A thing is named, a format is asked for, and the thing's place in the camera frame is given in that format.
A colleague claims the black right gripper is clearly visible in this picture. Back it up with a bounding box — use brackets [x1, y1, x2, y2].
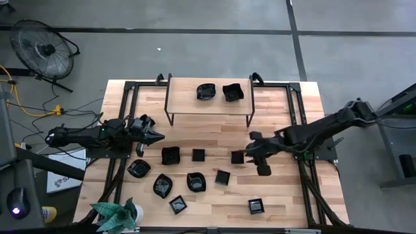
[231, 131, 287, 165]

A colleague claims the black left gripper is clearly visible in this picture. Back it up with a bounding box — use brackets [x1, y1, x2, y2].
[129, 114, 166, 146]

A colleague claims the black deep square bowl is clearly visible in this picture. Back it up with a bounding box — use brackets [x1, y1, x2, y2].
[161, 146, 181, 166]
[222, 83, 245, 103]

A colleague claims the black wavy oval plate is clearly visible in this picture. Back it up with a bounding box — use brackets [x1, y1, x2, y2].
[127, 159, 152, 179]

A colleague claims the black leaf-shaped plate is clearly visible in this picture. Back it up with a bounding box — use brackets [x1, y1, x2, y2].
[152, 173, 174, 200]

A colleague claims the wooden shelf with black legs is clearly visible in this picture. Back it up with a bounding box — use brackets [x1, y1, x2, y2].
[163, 73, 256, 128]

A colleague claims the black square rimmed plate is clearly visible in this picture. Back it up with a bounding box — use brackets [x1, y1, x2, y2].
[248, 198, 265, 215]
[168, 194, 189, 216]

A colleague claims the black rounded square bowl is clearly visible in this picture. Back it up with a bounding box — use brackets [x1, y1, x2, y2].
[186, 172, 207, 193]

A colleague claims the green plant in white pot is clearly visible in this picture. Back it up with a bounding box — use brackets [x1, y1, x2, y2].
[90, 197, 144, 234]

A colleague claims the white printed cardboard box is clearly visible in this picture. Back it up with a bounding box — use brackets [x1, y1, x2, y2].
[46, 148, 87, 194]

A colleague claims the black metal bar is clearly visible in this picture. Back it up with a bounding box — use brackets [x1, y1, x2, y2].
[15, 146, 86, 182]

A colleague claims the black floor fan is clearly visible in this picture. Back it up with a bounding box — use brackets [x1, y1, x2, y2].
[9, 19, 81, 94]

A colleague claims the grey metal stand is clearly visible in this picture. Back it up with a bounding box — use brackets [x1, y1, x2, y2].
[376, 83, 416, 190]

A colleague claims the black computer mouse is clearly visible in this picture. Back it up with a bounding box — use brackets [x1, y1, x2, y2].
[6, 187, 31, 220]

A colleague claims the black box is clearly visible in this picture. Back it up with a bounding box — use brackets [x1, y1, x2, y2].
[398, 153, 416, 179]

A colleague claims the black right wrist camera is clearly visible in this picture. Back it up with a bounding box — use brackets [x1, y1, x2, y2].
[256, 162, 272, 177]

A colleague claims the black metal table frame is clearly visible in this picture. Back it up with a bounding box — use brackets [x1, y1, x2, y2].
[77, 71, 350, 234]

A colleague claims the black floor cable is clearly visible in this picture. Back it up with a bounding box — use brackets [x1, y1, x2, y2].
[6, 84, 105, 144]

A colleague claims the yellow extension cable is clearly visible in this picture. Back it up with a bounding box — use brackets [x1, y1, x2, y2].
[0, 64, 64, 118]

